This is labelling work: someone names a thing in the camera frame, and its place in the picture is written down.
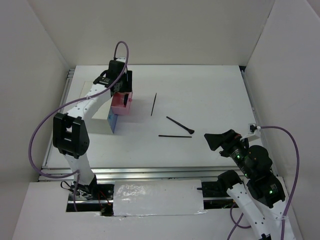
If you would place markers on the blue drawer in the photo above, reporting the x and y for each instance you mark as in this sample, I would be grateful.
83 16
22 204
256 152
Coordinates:
112 120

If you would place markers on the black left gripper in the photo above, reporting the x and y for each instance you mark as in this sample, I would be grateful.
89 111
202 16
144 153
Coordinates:
128 77

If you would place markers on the aluminium table rail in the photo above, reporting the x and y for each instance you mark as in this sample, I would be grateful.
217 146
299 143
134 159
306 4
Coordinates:
108 174

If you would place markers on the long black eyeliner pencil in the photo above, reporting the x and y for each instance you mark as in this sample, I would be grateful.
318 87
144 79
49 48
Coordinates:
173 136

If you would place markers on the pink drawer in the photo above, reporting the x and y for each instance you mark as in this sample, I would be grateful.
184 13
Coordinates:
116 106

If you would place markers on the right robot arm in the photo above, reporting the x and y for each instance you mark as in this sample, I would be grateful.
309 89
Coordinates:
262 198

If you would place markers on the white foam cover panel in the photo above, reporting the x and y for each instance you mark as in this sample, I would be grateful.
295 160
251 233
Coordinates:
158 198

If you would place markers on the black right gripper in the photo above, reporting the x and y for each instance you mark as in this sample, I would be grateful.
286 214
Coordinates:
215 139

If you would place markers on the navy round compact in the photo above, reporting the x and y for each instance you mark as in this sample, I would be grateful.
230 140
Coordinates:
124 99

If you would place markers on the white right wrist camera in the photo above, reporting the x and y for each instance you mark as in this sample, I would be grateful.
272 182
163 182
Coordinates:
253 132

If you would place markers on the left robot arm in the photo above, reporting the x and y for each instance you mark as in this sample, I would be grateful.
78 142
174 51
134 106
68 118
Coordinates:
70 135

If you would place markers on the black makeup brush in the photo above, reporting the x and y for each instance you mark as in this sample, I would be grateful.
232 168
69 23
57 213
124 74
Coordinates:
190 131

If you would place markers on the thin black makeup pencil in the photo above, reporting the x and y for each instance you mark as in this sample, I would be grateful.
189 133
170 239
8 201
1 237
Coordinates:
153 104

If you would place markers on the white drawer cabinet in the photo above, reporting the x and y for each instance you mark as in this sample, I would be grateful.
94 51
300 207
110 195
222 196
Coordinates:
96 112

